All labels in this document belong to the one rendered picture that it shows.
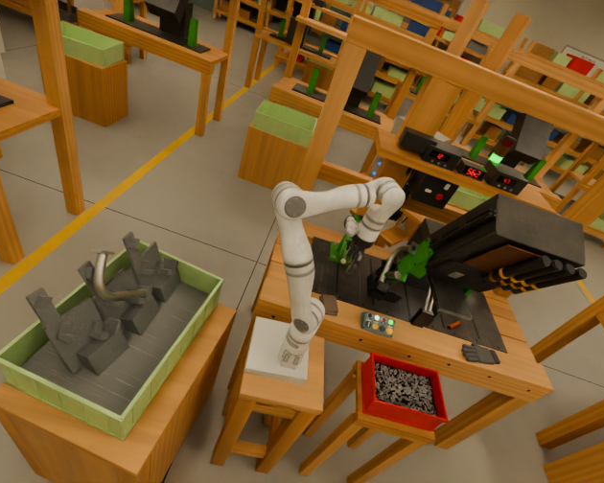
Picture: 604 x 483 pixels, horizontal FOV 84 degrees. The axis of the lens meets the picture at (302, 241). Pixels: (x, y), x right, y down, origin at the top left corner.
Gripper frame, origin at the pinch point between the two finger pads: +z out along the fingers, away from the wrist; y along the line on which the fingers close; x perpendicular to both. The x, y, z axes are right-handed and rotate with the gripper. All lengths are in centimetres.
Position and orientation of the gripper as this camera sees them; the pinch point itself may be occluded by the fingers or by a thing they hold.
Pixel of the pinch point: (349, 263)
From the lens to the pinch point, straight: 121.8
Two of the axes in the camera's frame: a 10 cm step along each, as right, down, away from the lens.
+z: -3.0, 7.2, 6.2
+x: -9.4, -3.1, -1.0
